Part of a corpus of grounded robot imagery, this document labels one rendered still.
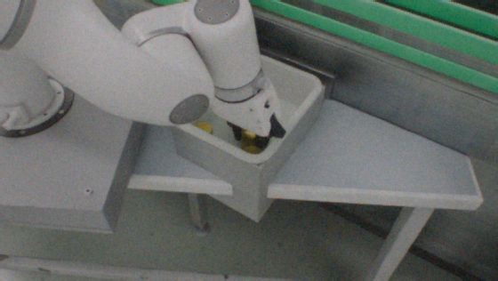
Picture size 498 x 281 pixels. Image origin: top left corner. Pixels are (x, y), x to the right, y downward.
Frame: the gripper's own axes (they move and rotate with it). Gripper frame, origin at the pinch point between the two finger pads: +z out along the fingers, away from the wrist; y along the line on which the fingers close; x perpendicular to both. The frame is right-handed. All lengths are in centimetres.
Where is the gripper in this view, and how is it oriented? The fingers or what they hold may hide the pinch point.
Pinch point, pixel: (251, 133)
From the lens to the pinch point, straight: 70.2
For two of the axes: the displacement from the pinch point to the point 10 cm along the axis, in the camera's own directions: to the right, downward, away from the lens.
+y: -8.4, -4.1, 3.5
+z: 1.4, 4.6, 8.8
